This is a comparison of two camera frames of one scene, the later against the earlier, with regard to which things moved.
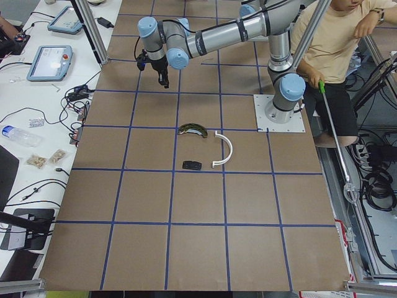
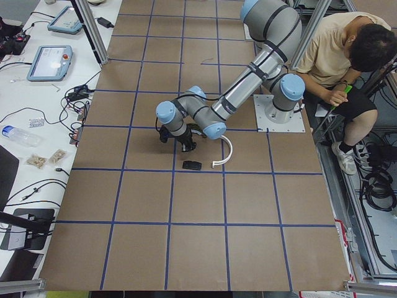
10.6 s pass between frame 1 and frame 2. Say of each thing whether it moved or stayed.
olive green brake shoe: stayed
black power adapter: stayed
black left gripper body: moved
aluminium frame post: stayed
